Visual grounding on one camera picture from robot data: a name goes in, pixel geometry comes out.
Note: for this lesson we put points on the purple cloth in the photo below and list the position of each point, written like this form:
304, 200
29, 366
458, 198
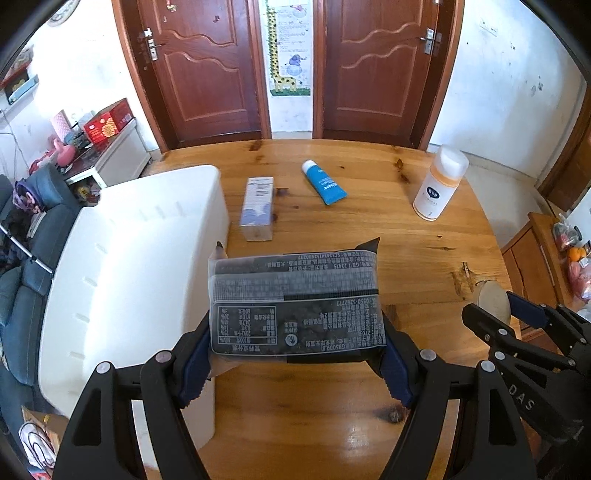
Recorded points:
27, 196

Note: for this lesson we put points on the cardboard box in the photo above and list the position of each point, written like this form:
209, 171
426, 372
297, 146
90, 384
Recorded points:
51, 422

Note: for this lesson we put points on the metal rod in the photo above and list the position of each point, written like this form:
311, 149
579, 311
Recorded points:
27, 253

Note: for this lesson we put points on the bag of fruit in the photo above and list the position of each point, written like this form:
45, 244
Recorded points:
577, 272

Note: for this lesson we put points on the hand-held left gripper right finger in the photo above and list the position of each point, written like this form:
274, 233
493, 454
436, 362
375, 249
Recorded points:
395, 374

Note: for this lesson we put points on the white bottle orange bands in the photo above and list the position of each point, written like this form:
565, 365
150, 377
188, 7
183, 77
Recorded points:
436, 189

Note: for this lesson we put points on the blue cream tube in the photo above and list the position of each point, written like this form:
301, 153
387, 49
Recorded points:
328, 184

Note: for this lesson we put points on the white blue carton box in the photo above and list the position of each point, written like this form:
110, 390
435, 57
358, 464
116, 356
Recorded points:
257, 207

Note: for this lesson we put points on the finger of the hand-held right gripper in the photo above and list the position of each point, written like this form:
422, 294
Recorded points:
528, 310
485, 321

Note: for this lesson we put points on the red gift box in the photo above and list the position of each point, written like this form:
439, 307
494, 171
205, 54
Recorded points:
104, 129

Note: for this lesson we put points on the giraffe height chart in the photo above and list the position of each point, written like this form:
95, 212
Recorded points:
286, 69

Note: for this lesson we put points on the white low cabinet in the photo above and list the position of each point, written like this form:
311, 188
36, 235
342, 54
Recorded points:
120, 154

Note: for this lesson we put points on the pink flamingo toy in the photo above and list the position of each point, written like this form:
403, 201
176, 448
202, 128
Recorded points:
64, 154

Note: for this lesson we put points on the wall shelf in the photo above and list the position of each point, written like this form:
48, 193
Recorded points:
21, 87

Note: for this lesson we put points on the wooden side cabinet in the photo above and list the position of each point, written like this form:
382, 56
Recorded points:
531, 249

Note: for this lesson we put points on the white light switch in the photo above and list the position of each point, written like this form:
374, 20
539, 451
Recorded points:
489, 26

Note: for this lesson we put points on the wooden desktop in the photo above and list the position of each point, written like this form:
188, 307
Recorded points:
369, 230

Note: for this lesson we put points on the brown door frame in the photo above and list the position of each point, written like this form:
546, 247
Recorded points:
572, 170

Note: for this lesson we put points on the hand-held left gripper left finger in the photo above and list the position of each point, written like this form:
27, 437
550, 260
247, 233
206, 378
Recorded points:
196, 369

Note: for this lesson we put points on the wall clock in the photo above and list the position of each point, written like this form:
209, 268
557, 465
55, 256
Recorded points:
64, 11

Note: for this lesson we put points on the beige round container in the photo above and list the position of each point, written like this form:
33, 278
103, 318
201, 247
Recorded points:
491, 300

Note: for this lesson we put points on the pink dotted box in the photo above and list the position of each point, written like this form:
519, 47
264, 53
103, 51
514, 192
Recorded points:
61, 123

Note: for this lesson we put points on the dark snack packet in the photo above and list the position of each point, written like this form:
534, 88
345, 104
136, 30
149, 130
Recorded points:
295, 304

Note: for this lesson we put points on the blue grey sofa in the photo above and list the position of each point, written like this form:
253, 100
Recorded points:
46, 235

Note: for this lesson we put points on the white storage bin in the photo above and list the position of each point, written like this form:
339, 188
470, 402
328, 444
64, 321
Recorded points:
129, 258

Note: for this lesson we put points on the black cloth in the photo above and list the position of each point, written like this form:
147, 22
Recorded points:
14, 230

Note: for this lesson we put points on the brown wooden door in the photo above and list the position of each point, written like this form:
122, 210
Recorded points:
207, 92
383, 83

